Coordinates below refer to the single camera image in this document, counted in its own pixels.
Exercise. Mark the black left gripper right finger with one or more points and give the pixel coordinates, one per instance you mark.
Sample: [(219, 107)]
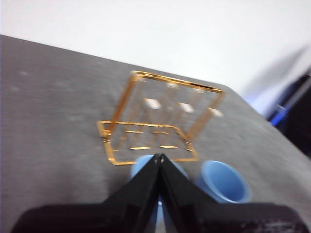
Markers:
[(206, 218)]

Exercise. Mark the blue ribbed plastic cup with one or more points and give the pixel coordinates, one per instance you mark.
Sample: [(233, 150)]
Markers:
[(218, 179), (141, 167)]

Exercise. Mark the black background equipment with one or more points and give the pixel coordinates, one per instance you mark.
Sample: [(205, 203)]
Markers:
[(301, 116)]

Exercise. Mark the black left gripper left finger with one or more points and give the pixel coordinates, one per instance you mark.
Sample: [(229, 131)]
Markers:
[(116, 216)]

